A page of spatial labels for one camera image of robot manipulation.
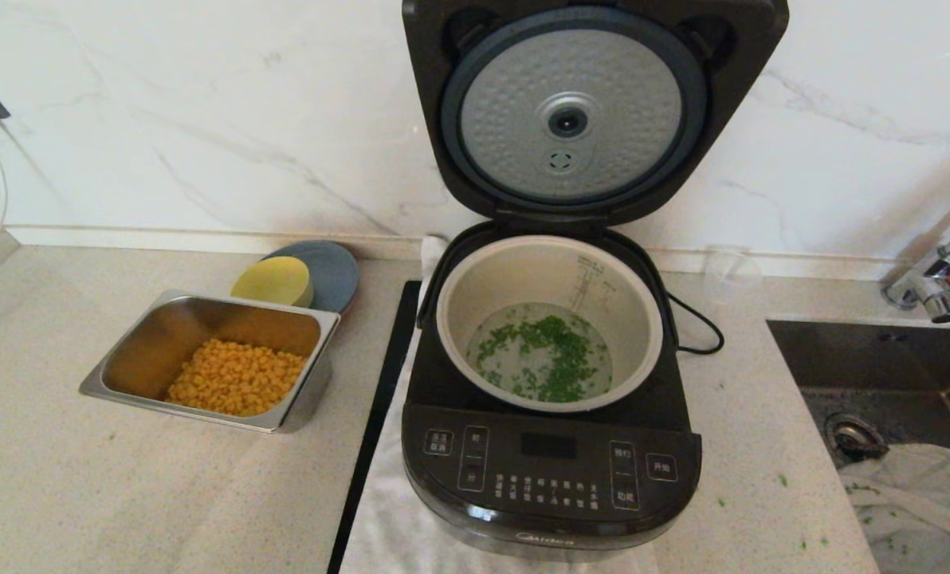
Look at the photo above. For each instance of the chopped green onions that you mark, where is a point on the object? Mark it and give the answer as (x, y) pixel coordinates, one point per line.
(551, 351)

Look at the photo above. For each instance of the black rice cooker lid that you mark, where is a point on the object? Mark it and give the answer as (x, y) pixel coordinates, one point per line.
(579, 143)

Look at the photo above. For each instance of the grey inner cooking pot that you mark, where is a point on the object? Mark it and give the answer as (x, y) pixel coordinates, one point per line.
(475, 295)

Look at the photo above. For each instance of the small yellow bowl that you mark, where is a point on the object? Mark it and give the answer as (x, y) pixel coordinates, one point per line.
(272, 281)

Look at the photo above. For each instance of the black rice cooker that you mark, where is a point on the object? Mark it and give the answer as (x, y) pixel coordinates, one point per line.
(555, 478)

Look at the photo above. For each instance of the white towel under cooker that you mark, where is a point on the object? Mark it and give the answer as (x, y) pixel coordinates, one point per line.
(379, 526)

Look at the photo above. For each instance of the grey-blue round plate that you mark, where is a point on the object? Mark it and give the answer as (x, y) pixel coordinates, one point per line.
(335, 275)

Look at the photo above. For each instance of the long black flat strip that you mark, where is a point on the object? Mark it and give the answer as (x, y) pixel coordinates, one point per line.
(379, 399)

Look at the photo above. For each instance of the clear glass cup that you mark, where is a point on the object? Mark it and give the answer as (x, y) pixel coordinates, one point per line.
(730, 275)

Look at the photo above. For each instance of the yellow corn kernels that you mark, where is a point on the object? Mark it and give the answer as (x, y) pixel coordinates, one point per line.
(236, 379)

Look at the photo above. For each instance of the rectangular stainless steel tray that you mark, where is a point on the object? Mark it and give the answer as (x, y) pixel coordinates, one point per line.
(152, 343)

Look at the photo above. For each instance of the stainless steel sink basin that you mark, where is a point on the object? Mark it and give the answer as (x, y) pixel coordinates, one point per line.
(865, 359)

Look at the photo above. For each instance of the round metal sink drain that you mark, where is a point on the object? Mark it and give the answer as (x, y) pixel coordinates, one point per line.
(853, 437)

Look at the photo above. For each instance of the chrome kitchen faucet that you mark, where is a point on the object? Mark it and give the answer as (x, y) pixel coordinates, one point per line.
(941, 299)

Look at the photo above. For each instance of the crumpled white dish cloth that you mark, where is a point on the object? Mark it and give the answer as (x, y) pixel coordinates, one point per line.
(921, 510)

